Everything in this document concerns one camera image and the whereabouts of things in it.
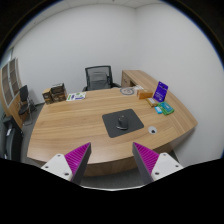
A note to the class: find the wooden shelf unit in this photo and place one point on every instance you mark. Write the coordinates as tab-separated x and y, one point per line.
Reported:
10	86

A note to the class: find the white printed paper sheet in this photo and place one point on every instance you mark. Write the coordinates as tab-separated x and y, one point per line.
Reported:
76	96

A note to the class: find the round grey patterned mat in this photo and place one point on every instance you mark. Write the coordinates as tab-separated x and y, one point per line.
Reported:
127	91

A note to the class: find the dark grey mouse pad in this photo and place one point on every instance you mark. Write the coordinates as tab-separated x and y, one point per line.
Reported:
111	125

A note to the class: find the black mesh office chair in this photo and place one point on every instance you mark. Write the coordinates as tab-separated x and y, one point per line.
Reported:
98	77

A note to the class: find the small tan box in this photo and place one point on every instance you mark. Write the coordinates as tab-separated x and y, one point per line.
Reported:
151	102

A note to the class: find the purple card package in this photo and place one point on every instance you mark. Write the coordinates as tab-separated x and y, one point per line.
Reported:
161	91

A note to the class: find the black padded swivel chair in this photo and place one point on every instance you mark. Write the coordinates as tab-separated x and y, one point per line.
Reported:
10	140

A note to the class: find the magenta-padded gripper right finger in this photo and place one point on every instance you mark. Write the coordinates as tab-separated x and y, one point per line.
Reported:
150	159

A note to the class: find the large brown open carton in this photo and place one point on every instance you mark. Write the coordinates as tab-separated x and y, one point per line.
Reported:
59	94

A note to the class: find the green flat package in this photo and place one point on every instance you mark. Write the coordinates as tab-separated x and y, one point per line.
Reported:
166	108

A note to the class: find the small brown coffee carton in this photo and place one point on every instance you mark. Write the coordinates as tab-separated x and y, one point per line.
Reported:
47	96

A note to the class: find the black visitor chair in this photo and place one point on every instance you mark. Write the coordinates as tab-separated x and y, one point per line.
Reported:
24	95

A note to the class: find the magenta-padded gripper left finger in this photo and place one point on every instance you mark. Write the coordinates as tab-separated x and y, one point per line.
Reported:
71	159

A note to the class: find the wooden side desk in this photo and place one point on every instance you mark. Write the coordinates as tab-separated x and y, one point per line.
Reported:
138	77

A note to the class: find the small blue package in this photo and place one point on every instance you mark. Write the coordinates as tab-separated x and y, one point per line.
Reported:
158	110

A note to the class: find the orange cardboard box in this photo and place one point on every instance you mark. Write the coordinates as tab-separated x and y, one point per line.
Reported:
144	94

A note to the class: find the black computer mouse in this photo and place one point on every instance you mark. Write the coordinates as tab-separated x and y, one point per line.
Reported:
122	122

